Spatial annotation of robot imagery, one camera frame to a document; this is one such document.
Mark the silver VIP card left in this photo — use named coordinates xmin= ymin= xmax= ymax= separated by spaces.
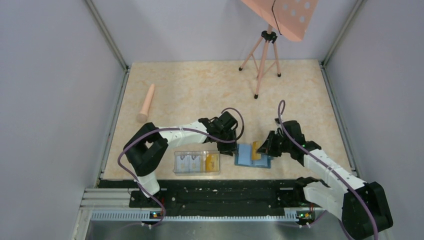
xmin=175 ymin=155 xmax=190 ymax=173

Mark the clear acrylic card stand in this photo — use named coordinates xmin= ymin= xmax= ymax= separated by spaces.
xmin=173 ymin=150 xmax=221 ymax=176

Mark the blue card holder wallet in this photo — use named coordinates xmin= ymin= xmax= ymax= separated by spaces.
xmin=234 ymin=143 xmax=274 ymax=169

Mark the pink perforated board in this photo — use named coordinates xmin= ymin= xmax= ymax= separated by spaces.
xmin=241 ymin=0 xmax=319 ymax=42

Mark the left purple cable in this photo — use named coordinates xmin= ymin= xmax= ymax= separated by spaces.
xmin=117 ymin=107 xmax=245 ymax=220

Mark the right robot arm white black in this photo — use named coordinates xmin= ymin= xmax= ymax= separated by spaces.
xmin=257 ymin=118 xmax=394 ymax=240

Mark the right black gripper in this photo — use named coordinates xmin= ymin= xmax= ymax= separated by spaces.
xmin=257 ymin=130 xmax=292 ymax=157

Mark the pink cylindrical handle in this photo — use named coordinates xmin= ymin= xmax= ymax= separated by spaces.
xmin=136 ymin=84 xmax=156 ymax=124

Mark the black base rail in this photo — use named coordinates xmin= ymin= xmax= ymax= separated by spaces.
xmin=99 ymin=177 xmax=314 ymax=217

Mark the pink tripod stand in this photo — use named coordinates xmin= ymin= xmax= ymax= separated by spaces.
xmin=238 ymin=24 xmax=282 ymax=100

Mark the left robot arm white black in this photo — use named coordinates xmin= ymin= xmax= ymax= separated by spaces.
xmin=120 ymin=111 xmax=241 ymax=207

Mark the aluminium slotted rail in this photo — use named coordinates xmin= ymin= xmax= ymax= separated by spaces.
xmin=91 ymin=209 xmax=312 ymax=222

